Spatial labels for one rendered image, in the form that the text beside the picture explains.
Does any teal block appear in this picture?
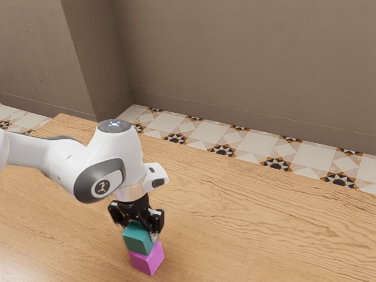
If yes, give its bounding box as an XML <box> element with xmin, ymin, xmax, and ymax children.
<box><xmin>122</xmin><ymin>220</ymin><xmax>155</xmax><ymax>256</ymax></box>

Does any magenta block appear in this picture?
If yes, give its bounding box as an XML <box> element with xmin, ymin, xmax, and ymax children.
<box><xmin>128</xmin><ymin>240</ymin><xmax>165</xmax><ymax>277</ymax></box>

